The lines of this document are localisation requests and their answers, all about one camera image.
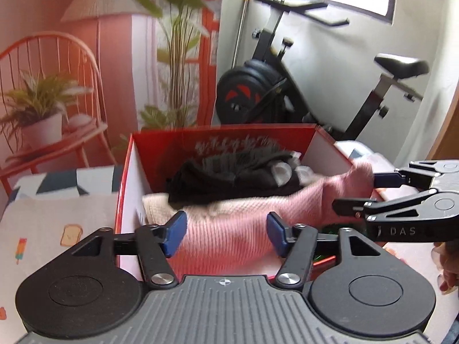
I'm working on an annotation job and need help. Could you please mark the beige knitted cloth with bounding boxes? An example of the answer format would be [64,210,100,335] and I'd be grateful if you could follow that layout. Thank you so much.
[141,191,230,230]

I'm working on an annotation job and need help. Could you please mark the wall poster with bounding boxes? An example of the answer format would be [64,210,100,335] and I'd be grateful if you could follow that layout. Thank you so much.
[0,0,225,194]

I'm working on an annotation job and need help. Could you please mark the black exercise bike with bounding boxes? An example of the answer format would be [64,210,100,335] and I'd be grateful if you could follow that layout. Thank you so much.
[215,0,430,142]

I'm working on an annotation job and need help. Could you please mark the person's right hand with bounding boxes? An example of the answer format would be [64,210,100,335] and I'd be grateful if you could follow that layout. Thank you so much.
[432,241,459,296]

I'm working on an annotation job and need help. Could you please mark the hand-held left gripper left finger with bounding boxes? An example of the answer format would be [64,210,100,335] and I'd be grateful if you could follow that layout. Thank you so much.
[72,211,188,289]

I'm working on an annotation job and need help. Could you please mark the black gloves with grey fingertips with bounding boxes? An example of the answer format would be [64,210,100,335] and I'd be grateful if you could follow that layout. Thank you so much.
[165,147,320,205]

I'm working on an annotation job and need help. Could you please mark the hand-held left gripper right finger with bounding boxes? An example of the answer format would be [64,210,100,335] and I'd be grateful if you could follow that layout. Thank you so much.
[266,212,381,289]

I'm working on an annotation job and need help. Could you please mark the wooden panel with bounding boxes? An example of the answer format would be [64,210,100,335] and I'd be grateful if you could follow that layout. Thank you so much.
[427,89,459,162]

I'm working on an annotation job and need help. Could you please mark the green tasselled pouch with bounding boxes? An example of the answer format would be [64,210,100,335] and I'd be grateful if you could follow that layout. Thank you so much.
[313,223,347,264]

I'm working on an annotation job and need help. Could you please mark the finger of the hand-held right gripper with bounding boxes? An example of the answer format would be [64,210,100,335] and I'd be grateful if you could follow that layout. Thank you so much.
[373,159,459,189]
[332,187,459,223]

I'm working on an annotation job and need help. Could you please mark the pink knitted cloth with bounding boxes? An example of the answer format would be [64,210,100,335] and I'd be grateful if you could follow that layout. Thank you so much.
[168,163,375,276]

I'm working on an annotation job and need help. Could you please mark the red cardboard box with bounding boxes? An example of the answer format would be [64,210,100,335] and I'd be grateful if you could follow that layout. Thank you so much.
[114,124,395,284]

